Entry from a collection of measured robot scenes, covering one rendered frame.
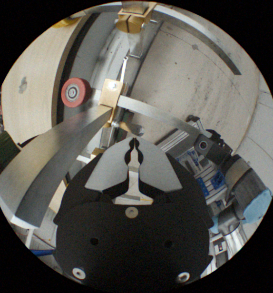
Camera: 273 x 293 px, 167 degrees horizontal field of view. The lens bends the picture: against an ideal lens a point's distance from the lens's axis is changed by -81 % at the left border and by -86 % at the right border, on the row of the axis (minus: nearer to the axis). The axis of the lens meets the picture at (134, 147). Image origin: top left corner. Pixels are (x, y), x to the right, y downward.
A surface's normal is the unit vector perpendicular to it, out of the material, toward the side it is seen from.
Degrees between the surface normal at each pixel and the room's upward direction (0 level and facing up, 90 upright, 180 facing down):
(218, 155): 33
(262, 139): 90
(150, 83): 0
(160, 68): 0
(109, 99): 0
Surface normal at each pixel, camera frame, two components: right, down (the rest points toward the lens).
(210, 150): -0.51, 0.25
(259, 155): -0.95, -0.27
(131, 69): -0.01, 0.53
